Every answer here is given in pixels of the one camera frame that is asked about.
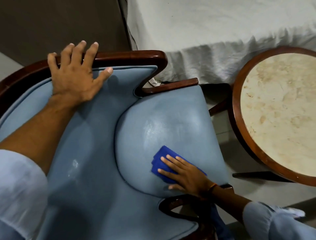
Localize person's right hand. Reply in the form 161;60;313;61
158;154;216;198

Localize person's left hand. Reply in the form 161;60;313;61
47;41;113;105

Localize blue microfibre cleaning cloth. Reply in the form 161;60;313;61
151;145;207;184

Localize blue upholstered wooden armchair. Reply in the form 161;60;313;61
0;50;234;240

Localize person's right forearm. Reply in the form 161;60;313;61
209;184;251;223

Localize person's left forearm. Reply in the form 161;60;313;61
0;95;77;176

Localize dark blue trousers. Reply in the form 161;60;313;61
210;204;235;240

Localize person's right shirt sleeve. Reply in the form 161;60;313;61
242;201;316;240

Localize person's shirt sleeve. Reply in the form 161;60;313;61
0;149;49;240
242;201;316;240

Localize round marble-top wooden table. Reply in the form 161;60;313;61
209;46;316;187

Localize white bed sheet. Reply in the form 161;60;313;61
126;0;316;86

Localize person's left shirt sleeve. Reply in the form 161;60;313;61
0;149;49;240

